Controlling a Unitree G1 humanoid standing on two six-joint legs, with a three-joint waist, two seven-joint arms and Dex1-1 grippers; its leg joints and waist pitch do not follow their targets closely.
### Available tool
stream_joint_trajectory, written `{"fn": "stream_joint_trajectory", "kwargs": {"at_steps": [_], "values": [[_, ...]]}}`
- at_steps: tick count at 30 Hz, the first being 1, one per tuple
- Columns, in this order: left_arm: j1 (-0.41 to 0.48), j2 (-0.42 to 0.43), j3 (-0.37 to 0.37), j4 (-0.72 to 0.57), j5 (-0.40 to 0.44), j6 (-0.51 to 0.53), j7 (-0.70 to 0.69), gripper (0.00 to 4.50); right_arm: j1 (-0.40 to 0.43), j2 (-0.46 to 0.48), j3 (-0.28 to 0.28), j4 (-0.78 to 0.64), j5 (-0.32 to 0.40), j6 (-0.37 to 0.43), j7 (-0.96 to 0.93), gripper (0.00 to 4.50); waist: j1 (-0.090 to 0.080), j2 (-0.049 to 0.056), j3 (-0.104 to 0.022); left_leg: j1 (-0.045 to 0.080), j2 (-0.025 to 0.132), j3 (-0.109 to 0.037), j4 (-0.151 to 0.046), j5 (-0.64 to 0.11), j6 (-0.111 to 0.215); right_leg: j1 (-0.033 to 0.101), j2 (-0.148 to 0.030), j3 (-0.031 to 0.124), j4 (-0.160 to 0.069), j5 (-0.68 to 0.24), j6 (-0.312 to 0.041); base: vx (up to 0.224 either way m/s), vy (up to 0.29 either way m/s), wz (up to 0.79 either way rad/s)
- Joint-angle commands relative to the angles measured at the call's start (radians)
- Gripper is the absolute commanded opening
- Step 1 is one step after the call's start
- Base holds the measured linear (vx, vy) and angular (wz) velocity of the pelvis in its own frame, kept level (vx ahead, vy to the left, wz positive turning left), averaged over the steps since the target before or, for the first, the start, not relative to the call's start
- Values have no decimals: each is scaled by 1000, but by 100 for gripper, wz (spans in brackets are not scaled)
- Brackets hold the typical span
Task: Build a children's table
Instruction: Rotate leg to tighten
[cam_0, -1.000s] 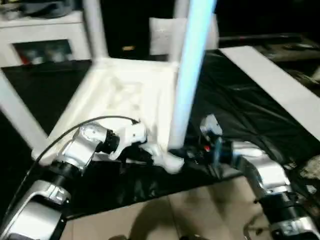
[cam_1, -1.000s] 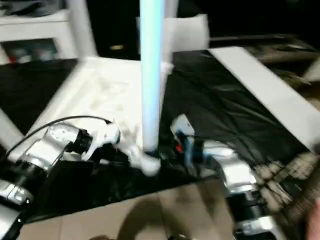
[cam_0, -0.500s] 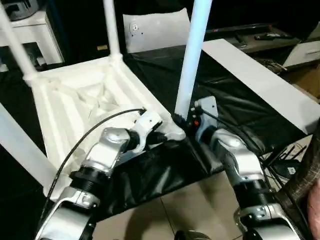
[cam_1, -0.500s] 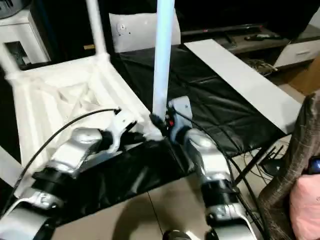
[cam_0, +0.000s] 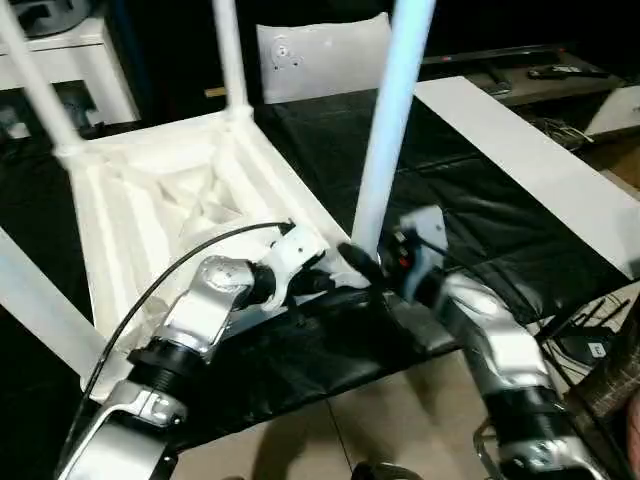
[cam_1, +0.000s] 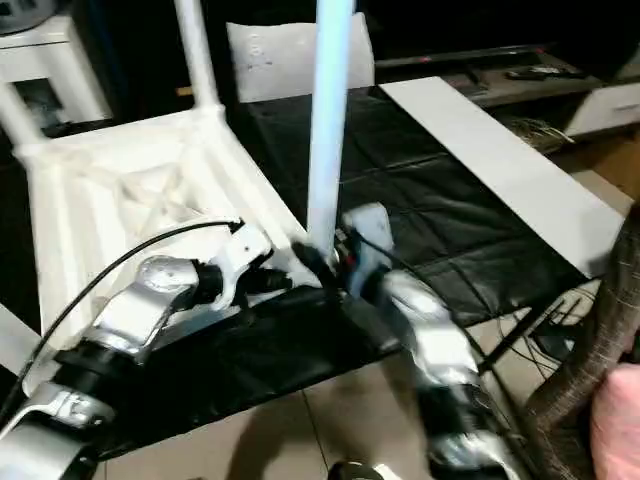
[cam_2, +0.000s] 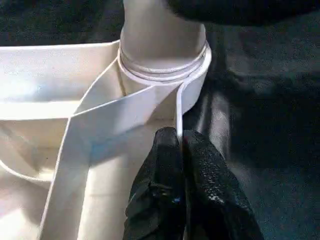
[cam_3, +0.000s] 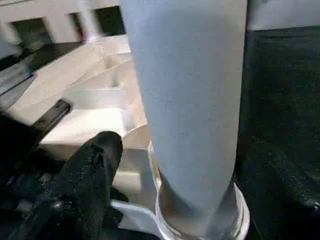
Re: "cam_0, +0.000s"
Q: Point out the white plastic table leg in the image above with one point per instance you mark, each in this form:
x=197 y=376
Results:
x=40 y=300
x=231 y=50
x=35 y=75
x=395 y=125

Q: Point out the white plastic table top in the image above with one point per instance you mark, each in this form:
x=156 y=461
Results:
x=150 y=200

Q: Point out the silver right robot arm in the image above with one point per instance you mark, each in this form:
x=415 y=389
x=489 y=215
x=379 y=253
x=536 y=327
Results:
x=500 y=340

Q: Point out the white flat board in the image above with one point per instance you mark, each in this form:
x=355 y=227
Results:
x=525 y=160

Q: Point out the black router with label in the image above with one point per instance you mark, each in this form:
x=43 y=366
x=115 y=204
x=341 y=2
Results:
x=590 y=345

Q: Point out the small tan label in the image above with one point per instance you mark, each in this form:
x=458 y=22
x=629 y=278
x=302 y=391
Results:
x=215 y=93

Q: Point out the black bar with red light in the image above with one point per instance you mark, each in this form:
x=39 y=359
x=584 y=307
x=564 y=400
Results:
x=495 y=52

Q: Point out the dark textured bundle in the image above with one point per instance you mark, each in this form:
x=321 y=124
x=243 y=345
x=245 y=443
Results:
x=612 y=370

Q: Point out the black remote control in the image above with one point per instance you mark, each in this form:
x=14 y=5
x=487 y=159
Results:
x=565 y=71

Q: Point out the white cardboard box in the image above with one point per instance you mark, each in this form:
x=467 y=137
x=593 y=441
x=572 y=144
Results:
x=617 y=112

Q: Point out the white cabinet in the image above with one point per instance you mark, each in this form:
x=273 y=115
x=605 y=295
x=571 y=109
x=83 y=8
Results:
x=90 y=65

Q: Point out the dark grey helmet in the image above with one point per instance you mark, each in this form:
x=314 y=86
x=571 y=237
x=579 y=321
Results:
x=45 y=15

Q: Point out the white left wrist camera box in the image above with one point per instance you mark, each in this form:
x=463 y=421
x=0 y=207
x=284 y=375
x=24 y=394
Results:
x=295 y=250

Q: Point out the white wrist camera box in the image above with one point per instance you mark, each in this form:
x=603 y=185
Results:
x=427 y=230
x=295 y=250

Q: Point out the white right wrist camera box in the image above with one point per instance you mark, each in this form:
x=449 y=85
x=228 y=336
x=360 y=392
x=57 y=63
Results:
x=427 y=230

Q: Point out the black metal table frame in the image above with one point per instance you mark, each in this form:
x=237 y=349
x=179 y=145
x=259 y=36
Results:
x=570 y=320

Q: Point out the chrome metal frame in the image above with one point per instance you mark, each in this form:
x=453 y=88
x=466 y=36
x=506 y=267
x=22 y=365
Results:
x=482 y=445

